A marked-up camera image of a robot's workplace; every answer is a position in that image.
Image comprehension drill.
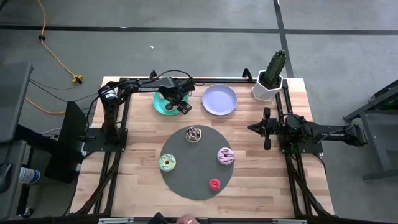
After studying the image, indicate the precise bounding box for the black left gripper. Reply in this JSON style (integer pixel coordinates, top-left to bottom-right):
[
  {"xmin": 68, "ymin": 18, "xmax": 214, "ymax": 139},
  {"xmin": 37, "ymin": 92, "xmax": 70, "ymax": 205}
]
[{"xmin": 164, "ymin": 78, "xmax": 196, "ymax": 116}]

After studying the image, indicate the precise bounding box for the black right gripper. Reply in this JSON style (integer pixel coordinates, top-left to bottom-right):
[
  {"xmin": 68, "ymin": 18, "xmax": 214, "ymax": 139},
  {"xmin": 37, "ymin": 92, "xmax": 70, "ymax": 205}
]
[{"xmin": 247, "ymin": 106, "xmax": 282, "ymax": 151}]

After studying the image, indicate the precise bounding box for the chocolate iced drizzled donut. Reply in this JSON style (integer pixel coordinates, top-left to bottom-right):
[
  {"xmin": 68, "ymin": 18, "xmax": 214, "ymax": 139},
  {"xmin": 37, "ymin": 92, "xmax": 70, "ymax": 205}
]
[{"xmin": 185, "ymin": 126, "xmax": 203, "ymax": 143}]

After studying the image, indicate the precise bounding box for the large purple iced donut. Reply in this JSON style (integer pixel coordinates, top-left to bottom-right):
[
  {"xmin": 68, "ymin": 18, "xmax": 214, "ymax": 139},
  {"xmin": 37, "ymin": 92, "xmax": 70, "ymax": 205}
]
[{"xmin": 216, "ymin": 147, "xmax": 235, "ymax": 166}]

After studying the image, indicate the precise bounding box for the large green iced donut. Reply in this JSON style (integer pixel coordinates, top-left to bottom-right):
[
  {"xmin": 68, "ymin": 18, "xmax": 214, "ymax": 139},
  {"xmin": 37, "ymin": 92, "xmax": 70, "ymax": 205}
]
[{"xmin": 159, "ymin": 154, "xmax": 177, "ymax": 172}]

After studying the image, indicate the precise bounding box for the teal plate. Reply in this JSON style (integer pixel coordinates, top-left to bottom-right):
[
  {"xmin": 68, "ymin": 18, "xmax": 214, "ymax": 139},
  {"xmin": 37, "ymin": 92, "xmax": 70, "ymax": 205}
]
[{"xmin": 152, "ymin": 90, "xmax": 190, "ymax": 116}]

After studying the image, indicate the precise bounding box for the white plant pot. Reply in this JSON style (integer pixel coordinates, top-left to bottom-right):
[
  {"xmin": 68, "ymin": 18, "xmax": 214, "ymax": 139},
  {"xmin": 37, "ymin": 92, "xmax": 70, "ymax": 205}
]
[{"xmin": 251, "ymin": 69, "xmax": 284, "ymax": 102}]

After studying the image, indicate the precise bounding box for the purple plate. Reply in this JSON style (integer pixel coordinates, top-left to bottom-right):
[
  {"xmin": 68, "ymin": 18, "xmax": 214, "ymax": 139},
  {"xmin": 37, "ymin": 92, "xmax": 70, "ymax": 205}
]
[{"xmin": 201, "ymin": 83, "xmax": 238, "ymax": 116}]

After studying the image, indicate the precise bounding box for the green cactus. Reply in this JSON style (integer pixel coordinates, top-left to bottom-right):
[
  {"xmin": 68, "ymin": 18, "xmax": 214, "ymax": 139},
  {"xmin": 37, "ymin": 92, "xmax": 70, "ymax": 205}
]
[{"xmin": 263, "ymin": 49, "xmax": 287, "ymax": 90}]

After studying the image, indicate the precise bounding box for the round grey woven placemat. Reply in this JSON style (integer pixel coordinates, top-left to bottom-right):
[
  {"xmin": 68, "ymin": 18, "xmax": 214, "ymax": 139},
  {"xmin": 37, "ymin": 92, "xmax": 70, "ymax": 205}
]
[{"xmin": 159, "ymin": 124, "xmax": 234, "ymax": 201}]

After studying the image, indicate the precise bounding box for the person's hand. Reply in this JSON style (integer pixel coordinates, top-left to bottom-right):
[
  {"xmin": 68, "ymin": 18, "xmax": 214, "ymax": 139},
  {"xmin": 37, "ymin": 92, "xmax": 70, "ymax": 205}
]
[{"xmin": 176, "ymin": 213, "xmax": 200, "ymax": 224}]

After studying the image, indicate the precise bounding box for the black flat panel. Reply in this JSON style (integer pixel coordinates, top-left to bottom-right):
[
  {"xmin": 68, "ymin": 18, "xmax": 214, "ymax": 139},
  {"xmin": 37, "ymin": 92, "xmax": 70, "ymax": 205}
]
[{"xmin": 45, "ymin": 101, "xmax": 87, "ymax": 184}]

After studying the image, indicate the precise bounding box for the grey metal cart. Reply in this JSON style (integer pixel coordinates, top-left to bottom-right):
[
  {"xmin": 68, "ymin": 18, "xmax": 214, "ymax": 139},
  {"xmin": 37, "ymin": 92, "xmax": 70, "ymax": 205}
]
[{"xmin": 343, "ymin": 79, "xmax": 398, "ymax": 182}]

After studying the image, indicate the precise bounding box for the white bottle blue base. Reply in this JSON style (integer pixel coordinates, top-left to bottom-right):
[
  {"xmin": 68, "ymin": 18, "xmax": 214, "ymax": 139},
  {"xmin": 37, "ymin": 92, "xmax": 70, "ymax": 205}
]
[{"xmin": 17, "ymin": 167, "xmax": 42, "ymax": 185}]

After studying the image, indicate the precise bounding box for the grey desk top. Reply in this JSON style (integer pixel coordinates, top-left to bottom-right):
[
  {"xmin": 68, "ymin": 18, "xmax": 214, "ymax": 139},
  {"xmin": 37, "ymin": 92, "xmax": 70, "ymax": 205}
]
[{"xmin": 0, "ymin": 62, "xmax": 34, "ymax": 144}]

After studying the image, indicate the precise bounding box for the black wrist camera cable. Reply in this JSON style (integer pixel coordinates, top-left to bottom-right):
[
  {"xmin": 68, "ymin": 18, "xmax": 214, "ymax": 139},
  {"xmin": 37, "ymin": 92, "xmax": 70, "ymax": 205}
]
[{"xmin": 149, "ymin": 69, "xmax": 205, "ymax": 86}]

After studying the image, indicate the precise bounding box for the black aluminium table frame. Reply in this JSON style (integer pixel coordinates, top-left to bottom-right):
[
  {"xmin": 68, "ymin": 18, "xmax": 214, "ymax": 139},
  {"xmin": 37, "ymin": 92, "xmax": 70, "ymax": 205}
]
[{"xmin": 70, "ymin": 70, "xmax": 335, "ymax": 218}]

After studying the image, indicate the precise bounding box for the silver metal bracket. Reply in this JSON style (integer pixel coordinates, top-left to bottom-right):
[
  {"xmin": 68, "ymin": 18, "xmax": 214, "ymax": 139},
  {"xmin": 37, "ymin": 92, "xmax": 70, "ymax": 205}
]
[
  {"xmin": 272, "ymin": 218, "xmax": 308, "ymax": 224},
  {"xmin": 98, "ymin": 217, "xmax": 135, "ymax": 224}
]

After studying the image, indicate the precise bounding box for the yellow extension cable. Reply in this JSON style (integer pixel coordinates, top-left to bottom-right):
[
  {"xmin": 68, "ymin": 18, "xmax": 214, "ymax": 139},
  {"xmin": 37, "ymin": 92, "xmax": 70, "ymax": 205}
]
[{"xmin": 36, "ymin": 0, "xmax": 84, "ymax": 85}]

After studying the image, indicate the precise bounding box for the orange floor cable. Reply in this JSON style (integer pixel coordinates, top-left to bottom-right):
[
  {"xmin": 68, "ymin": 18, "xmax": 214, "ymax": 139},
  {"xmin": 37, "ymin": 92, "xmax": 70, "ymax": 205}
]
[{"xmin": 24, "ymin": 96, "xmax": 67, "ymax": 115}]

